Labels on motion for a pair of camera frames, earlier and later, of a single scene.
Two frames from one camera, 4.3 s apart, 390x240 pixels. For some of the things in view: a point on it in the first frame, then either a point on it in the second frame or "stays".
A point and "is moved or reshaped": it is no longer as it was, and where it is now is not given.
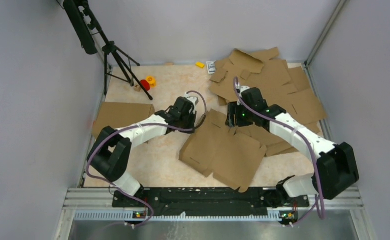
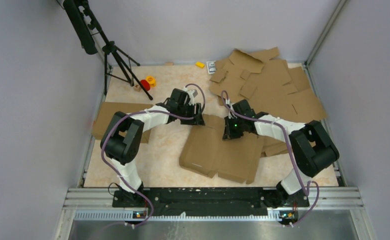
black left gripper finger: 191,126 -> 197,120
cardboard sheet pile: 287,87 stays
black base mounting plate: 209,202 stays
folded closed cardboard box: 120,115 stays
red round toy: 145,84 stays
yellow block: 200,64 stays
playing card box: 211,67 stays
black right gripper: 234,108 -> 228,134
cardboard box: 212,148 is moved or reshaped
